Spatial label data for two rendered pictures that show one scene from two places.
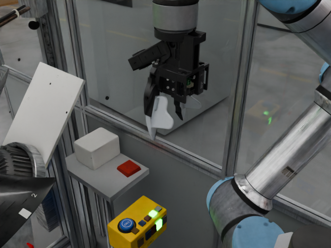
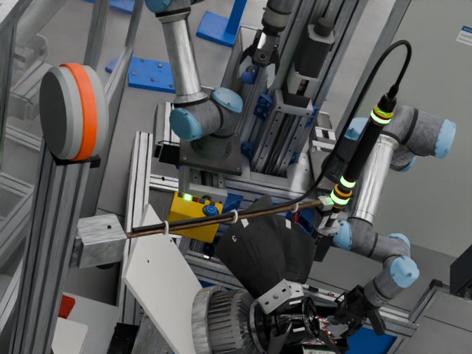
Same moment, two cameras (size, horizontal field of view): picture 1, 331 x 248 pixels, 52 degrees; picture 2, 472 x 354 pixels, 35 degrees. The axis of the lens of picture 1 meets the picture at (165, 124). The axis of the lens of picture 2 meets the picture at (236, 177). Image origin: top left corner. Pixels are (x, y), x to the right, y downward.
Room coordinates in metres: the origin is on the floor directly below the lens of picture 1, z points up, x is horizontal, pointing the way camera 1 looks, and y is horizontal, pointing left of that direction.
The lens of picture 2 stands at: (1.92, 1.39, 2.65)
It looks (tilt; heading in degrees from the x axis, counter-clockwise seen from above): 38 degrees down; 224
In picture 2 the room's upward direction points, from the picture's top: 21 degrees clockwise
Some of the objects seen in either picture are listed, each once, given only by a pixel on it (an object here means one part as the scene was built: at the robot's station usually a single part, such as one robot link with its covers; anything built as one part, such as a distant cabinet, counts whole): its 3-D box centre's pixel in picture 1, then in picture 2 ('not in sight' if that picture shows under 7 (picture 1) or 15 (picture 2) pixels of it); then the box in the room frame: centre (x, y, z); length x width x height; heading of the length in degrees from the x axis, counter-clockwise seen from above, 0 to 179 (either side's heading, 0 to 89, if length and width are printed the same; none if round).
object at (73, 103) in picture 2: not in sight; (72, 112); (1.42, 0.49, 1.88); 0.17 x 0.15 x 0.16; 51
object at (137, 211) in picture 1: (138, 228); (192, 218); (0.70, 0.08, 1.02); 0.16 x 0.10 x 0.11; 141
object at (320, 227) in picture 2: not in sight; (329, 213); (0.71, 0.55, 1.50); 0.09 x 0.07 x 0.10; 176
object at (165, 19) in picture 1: (176, 15); (275, 15); (0.57, -0.02, 1.70); 0.08 x 0.08 x 0.05
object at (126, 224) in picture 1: (126, 225); (211, 210); (0.67, 0.11, 1.08); 0.04 x 0.04 x 0.02
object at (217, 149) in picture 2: not in sight; (214, 135); (0.47, -0.20, 1.09); 0.15 x 0.15 x 0.10
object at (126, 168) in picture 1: (128, 168); (57, 305); (1.17, 0.16, 0.87); 0.08 x 0.08 x 0.02; 44
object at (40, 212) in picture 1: (53, 201); not in sight; (1.11, 0.51, 0.73); 0.15 x 0.09 x 0.22; 141
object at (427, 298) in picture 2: not in sight; (425, 302); (0.07, 0.61, 0.96); 0.03 x 0.03 x 0.20; 51
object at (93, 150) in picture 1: (95, 146); (48, 351); (1.27, 0.33, 0.91); 0.17 x 0.16 x 0.11; 141
